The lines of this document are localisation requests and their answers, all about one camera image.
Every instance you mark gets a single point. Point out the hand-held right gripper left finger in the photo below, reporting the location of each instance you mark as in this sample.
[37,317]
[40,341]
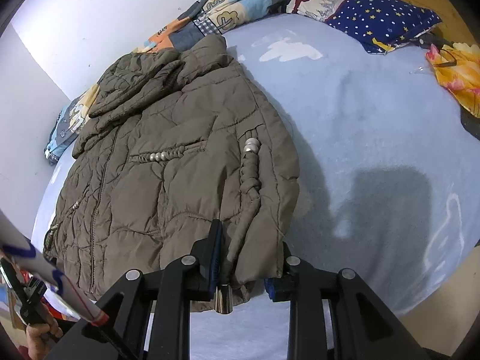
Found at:
[215,255]

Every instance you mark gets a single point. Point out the striped red white pillow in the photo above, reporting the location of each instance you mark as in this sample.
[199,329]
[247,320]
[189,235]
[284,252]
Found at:
[318,2]

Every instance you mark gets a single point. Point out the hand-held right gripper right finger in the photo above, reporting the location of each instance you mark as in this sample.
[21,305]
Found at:
[273,287]

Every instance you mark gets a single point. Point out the patchwork tree print quilt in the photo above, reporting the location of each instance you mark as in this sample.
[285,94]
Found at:
[240,3]

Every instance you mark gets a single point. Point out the bed with blue cloud sheet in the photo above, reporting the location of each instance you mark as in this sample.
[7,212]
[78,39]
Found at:
[356,120]

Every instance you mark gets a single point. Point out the person's left hand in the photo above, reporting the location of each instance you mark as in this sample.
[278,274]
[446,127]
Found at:
[41,341]

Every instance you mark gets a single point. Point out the navy star print pillow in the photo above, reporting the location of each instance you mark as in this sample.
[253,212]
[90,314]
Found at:
[382,18]

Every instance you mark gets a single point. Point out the yellow floral cloth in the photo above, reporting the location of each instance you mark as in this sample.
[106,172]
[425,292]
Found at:
[461,71]

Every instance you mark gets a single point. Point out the olive quilted hooded jacket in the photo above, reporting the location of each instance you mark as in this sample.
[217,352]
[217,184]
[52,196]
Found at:
[168,172]

